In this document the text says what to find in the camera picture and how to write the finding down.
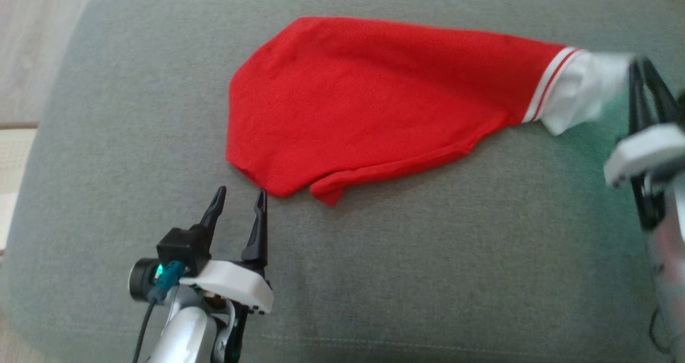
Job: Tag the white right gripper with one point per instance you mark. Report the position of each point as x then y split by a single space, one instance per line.
647 151

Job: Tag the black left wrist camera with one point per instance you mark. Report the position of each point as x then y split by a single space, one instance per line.
179 245

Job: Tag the large grey sofa seat cushion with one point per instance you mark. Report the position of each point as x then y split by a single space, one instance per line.
428 272

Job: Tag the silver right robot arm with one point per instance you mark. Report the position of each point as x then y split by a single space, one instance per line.
671 256

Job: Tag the red shirt with white collar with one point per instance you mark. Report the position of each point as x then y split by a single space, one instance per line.
374 100

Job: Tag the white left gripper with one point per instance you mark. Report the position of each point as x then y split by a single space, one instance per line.
235 282

